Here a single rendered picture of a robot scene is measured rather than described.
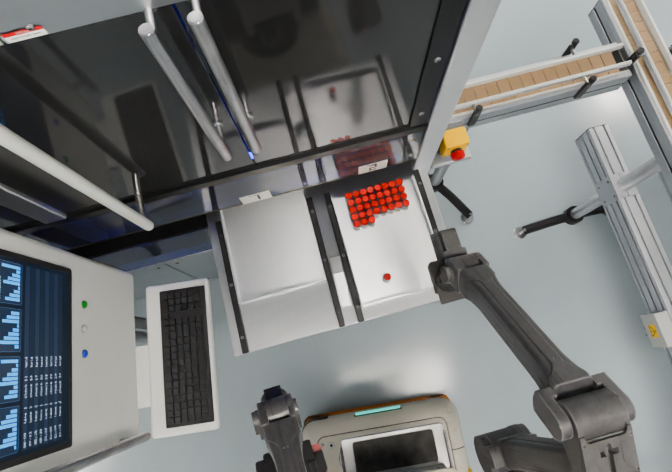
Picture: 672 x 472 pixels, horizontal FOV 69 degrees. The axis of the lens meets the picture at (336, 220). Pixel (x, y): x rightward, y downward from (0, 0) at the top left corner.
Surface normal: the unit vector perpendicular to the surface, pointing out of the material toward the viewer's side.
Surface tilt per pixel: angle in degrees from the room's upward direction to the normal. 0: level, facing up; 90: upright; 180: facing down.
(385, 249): 0
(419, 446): 0
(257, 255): 0
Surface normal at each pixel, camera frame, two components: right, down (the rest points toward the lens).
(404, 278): -0.03, -0.25
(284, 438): -0.09, -0.82
